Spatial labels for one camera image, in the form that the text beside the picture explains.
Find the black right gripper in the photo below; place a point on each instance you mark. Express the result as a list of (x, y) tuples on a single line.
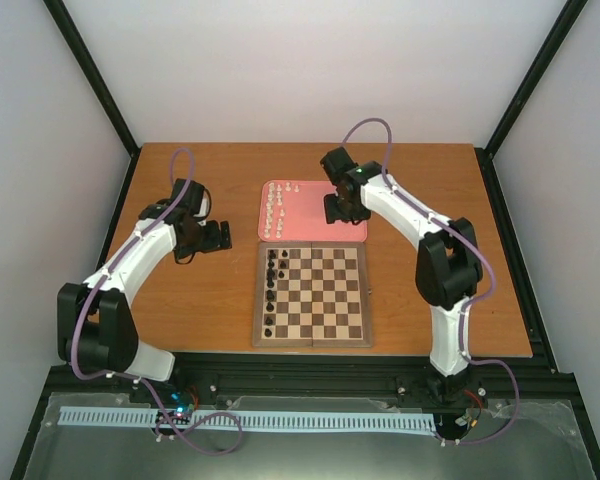
[(332, 214)]

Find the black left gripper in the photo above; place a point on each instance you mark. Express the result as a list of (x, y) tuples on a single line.
[(215, 242)]

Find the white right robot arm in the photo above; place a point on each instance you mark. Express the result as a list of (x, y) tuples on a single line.
[(447, 270)]

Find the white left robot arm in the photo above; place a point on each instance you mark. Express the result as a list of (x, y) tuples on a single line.
[(96, 333)]

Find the pink plastic tray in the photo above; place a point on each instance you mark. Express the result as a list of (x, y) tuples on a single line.
[(304, 219)]

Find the wooden chessboard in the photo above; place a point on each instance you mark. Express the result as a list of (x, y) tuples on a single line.
[(324, 302)]

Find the black aluminium frame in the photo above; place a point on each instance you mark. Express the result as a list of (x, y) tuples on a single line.
[(312, 376)]

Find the light blue cable duct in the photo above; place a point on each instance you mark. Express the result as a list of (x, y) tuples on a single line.
[(252, 421)]

